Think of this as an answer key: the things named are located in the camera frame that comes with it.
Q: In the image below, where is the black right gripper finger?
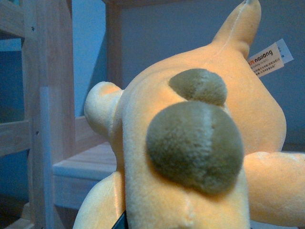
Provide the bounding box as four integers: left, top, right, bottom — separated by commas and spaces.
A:
113, 211, 128, 229

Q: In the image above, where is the yellow dinosaur plush toy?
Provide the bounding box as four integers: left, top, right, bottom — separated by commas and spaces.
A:
73, 0, 305, 229

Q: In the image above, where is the wooden shelf unit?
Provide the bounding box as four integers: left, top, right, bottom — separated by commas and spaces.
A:
0, 0, 134, 229

